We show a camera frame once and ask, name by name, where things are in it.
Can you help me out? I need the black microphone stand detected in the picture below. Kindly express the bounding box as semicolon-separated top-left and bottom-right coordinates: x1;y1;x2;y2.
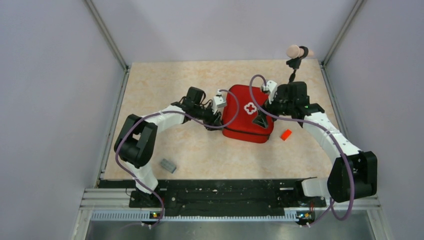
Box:
286;44;315;83

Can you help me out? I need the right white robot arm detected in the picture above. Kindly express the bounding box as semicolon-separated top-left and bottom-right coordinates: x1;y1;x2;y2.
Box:
253;80;378;206

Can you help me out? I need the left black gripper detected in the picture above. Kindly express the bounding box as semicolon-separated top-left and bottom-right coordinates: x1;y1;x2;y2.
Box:
194;101;224;131

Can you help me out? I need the red black medicine kit bag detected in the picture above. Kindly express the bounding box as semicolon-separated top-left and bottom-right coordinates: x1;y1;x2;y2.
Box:
222;84;274;144

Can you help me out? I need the orange red block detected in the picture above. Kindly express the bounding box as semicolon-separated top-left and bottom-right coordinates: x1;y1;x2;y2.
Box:
280;129;292;141

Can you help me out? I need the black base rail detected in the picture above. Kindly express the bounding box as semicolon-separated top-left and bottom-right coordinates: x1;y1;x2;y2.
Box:
129;177;327;218

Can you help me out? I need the grey blue pill blister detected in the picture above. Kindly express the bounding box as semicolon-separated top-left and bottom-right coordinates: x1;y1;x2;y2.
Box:
159;158;177;174

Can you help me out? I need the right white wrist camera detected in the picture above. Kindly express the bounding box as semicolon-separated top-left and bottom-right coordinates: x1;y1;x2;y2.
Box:
260;80;278;104

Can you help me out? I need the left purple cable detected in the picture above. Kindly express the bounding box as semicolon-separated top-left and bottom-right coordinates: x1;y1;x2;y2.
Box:
114;88;241;228

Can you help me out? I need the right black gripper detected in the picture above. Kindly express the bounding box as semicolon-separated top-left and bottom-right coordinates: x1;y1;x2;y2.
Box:
252;89;295;129

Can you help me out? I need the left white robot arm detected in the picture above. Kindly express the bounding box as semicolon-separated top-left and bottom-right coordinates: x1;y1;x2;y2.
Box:
113;86;226;207

